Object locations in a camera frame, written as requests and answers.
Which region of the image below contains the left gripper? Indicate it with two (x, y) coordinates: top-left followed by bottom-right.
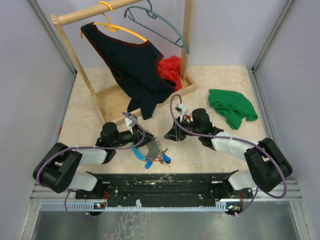
(111, 123), (155, 149)

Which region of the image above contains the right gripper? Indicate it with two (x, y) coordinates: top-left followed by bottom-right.
(164, 116), (202, 142)

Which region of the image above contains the key with blue tag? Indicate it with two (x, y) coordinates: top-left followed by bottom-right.
(161, 154), (172, 167)

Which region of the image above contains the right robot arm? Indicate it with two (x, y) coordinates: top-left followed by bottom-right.
(164, 103), (293, 198)

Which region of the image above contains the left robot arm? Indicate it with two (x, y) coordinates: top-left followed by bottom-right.
(32, 122), (156, 199)

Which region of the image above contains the blue tag on disc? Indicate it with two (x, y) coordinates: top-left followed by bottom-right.
(145, 160), (154, 169)

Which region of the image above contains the wooden clothes rack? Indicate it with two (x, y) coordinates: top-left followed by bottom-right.
(50, 0), (197, 125)

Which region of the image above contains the red cloth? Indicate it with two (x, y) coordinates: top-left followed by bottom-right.
(158, 55), (182, 92)

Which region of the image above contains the green cloth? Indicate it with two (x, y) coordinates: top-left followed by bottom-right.
(208, 89), (258, 130)

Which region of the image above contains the navy tank top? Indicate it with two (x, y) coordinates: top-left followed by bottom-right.
(80, 23), (176, 120)

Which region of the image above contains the yellow hanger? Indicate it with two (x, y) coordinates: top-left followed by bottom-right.
(80, 1), (147, 42)

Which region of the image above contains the blue-grey hanger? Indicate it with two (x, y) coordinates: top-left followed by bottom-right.
(123, 0), (190, 55)

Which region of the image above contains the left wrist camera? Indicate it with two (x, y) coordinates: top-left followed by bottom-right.
(122, 112), (138, 133)

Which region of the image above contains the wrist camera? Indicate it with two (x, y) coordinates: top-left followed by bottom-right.
(174, 103), (189, 119)
(122, 112), (138, 133)

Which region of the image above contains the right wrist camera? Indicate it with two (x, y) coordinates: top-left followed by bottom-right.
(174, 103), (189, 119)

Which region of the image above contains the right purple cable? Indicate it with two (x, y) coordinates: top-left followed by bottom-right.
(169, 93), (288, 217)

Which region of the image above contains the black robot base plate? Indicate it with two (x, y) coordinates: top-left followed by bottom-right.
(75, 173), (253, 208)

